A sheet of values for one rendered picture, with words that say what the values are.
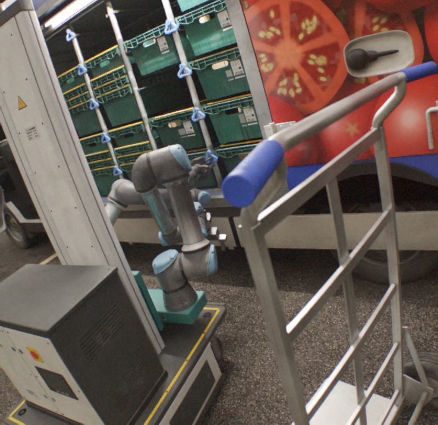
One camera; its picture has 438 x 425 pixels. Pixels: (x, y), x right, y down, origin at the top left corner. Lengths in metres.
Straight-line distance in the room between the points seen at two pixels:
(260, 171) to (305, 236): 1.67
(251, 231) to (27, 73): 1.03
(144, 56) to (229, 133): 0.75
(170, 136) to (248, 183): 2.10
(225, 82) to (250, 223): 1.62
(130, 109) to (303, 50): 1.37
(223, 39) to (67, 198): 1.22
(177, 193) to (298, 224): 0.84
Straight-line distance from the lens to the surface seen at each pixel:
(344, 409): 1.63
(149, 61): 2.41
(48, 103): 1.31
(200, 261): 1.42
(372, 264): 2.17
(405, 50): 1.65
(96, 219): 1.34
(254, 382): 1.80
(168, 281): 1.48
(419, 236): 1.89
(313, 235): 2.01
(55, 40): 4.07
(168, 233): 1.62
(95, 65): 2.74
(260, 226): 0.55
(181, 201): 1.39
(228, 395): 1.79
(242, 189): 0.34
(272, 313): 0.63
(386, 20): 1.63
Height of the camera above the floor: 1.32
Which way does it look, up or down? 18 degrees down
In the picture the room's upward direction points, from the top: 17 degrees counter-clockwise
